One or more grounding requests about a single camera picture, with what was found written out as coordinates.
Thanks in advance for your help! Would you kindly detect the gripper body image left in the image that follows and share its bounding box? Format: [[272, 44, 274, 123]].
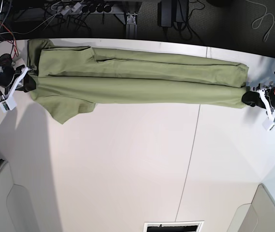
[[0, 65, 35, 99]]

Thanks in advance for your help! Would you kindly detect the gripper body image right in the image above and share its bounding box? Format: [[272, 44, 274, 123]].
[[250, 82, 275, 120]]

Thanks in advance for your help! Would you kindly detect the green t-shirt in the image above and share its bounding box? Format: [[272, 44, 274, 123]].
[[27, 39, 248, 124]]

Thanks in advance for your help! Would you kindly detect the grey partition right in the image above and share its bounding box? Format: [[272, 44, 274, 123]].
[[227, 184, 275, 232]]

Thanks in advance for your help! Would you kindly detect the grey partition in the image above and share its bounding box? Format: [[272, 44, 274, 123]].
[[227, 184, 275, 232], [0, 161, 40, 232]]

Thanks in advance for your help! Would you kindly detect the black power strip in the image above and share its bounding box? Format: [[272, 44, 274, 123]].
[[80, 1, 114, 14]]

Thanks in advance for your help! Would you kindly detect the grey partition left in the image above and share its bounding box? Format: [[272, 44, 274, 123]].
[[0, 161, 40, 232]]

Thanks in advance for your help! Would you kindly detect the white vent slot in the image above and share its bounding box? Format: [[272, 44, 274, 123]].
[[143, 221, 204, 232]]

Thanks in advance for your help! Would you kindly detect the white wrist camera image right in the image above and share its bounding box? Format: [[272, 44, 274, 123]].
[[262, 118, 275, 131]]

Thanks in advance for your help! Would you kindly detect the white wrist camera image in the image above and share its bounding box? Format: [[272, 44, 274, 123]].
[[0, 97, 17, 113], [262, 118, 275, 131]]

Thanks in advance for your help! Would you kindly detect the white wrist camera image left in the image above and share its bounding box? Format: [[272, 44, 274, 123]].
[[0, 97, 17, 113]]

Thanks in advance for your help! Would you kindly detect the aluminium frame post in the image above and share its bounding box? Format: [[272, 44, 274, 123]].
[[125, 14, 138, 40]]

